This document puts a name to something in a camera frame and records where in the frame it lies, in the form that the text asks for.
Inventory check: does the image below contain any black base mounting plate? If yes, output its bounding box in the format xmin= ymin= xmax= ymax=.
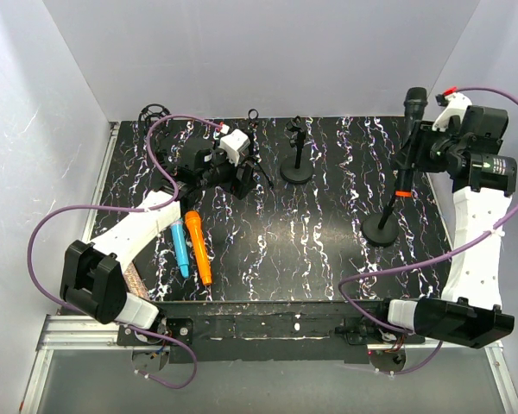
xmin=117 ymin=299 xmax=426 ymax=365

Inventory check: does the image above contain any glitter silver microphone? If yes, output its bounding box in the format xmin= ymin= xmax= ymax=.
xmin=123 ymin=262 xmax=149 ymax=300

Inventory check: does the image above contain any purple cable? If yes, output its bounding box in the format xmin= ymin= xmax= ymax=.
xmin=26 ymin=113 xmax=230 ymax=320
xmin=338 ymin=85 xmax=518 ymax=337

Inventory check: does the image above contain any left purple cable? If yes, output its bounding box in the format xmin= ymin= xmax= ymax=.
xmin=26 ymin=113 xmax=230 ymax=320

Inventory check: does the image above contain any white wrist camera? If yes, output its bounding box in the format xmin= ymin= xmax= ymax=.
xmin=432 ymin=87 xmax=472 ymax=132
xmin=218 ymin=123 xmax=250 ymax=166

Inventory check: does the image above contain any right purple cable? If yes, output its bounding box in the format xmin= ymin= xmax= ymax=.
xmin=338 ymin=85 xmax=518 ymax=337

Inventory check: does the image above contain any cyan microphone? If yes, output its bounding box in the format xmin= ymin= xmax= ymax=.
xmin=170 ymin=219 xmax=190 ymax=279

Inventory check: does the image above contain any aluminium rail frame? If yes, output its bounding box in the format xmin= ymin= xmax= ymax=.
xmin=21 ymin=316 xmax=518 ymax=413

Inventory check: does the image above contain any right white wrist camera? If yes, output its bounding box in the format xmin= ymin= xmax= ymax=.
xmin=432 ymin=87 xmax=472 ymax=132

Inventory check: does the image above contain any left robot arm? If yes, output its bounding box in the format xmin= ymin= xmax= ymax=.
xmin=60 ymin=129 xmax=256 ymax=345

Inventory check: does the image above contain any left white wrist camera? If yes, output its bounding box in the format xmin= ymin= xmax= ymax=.
xmin=218 ymin=123 xmax=250 ymax=166

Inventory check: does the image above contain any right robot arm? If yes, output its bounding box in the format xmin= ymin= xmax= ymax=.
xmin=373 ymin=105 xmax=517 ymax=348

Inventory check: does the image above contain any tall black tripod stand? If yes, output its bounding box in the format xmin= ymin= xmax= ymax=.
xmin=243 ymin=108 xmax=274 ymax=188

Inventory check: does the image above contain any orange microphone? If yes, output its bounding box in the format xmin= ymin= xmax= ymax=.
xmin=185 ymin=210 xmax=212 ymax=286

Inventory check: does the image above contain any round base stand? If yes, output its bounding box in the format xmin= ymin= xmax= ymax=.
xmin=280 ymin=116 xmax=314 ymax=185
xmin=361 ymin=195 xmax=399 ymax=248

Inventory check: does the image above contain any small black tripod stand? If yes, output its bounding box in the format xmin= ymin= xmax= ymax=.
xmin=137 ymin=103 xmax=172 ymax=138

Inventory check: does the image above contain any black microphone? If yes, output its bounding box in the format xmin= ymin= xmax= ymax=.
xmin=392 ymin=86 xmax=427 ymax=198

